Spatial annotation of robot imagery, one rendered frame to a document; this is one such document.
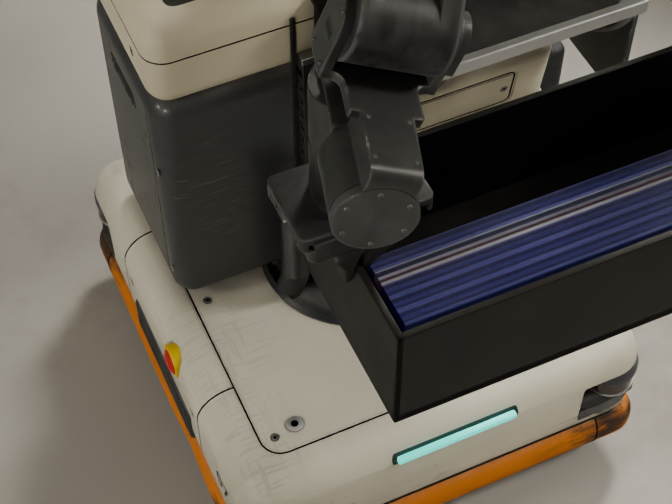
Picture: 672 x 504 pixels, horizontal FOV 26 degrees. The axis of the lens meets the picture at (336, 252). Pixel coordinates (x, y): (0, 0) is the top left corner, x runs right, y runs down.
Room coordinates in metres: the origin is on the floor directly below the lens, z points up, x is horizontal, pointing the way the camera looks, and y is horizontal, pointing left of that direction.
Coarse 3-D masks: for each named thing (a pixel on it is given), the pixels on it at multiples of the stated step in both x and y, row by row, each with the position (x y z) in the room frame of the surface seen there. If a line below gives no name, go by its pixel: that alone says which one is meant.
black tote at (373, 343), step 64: (640, 64) 0.84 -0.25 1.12; (448, 128) 0.76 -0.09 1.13; (512, 128) 0.79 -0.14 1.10; (576, 128) 0.81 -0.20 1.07; (640, 128) 0.84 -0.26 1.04; (448, 192) 0.76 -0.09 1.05; (512, 192) 0.78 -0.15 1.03; (640, 256) 0.64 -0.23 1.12; (384, 320) 0.58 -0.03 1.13; (448, 320) 0.58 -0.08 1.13; (512, 320) 0.60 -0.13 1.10; (576, 320) 0.62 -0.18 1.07; (640, 320) 0.65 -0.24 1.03; (384, 384) 0.58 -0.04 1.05; (448, 384) 0.58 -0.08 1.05
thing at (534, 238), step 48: (576, 192) 0.75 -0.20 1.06; (624, 192) 0.75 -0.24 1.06; (432, 240) 0.70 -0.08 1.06; (480, 240) 0.70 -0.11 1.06; (528, 240) 0.70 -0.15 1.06; (576, 240) 0.70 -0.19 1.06; (624, 240) 0.70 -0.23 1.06; (384, 288) 0.65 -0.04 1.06; (432, 288) 0.65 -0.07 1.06; (480, 288) 0.65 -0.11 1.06
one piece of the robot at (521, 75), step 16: (544, 48) 1.09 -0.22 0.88; (496, 64) 1.07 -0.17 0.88; (512, 64) 1.07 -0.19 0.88; (528, 64) 1.08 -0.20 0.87; (544, 64) 1.09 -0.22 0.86; (448, 80) 1.04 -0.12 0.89; (464, 80) 1.05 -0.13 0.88; (480, 80) 1.06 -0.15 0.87; (496, 80) 1.07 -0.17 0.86; (512, 80) 1.08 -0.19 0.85; (528, 80) 1.09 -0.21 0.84; (432, 96) 1.03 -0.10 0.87; (448, 96) 1.04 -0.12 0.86; (464, 96) 1.05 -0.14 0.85; (480, 96) 1.06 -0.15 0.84; (496, 96) 1.07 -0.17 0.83; (512, 96) 1.08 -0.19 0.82; (432, 112) 1.04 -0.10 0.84; (448, 112) 1.05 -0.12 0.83; (464, 112) 1.06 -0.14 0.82; (416, 128) 1.03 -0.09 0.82
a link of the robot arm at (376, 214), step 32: (352, 0) 0.64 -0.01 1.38; (320, 32) 0.65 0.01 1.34; (320, 64) 0.63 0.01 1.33; (352, 64) 0.64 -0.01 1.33; (352, 96) 0.61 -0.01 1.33; (384, 96) 0.62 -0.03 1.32; (416, 96) 0.62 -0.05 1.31; (352, 128) 0.60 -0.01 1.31; (384, 128) 0.59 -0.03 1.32; (320, 160) 0.59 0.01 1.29; (352, 160) 0.58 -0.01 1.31; (384, 160) 0.56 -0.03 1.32; (416, 160) 0.57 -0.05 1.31; (352, 192) 0.55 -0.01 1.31; (384, 192) 0.55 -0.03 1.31; (416, 192) 0.55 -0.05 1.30; (352, 224) 0.55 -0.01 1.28; (384, 224) 0.55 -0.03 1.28; (416, 224) 0.55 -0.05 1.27
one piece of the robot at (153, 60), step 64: (128, 0) 1.25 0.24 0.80; (192, 0) 1.24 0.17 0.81; (256, 0) 1.25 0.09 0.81; (320, 0) 1.25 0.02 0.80; (128, 64) 1.27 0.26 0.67; (192, 64) 1.20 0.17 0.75; (256, 64) 1.23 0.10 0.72; (128, 128) 1.31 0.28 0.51; (192, 128) 1.19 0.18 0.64; (256, 128) 1.23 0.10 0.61; (192, 192) 1.19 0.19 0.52; (256, 192) 1.23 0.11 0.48; (192, 256) 1.19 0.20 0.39; (256, 256) 1.22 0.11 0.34
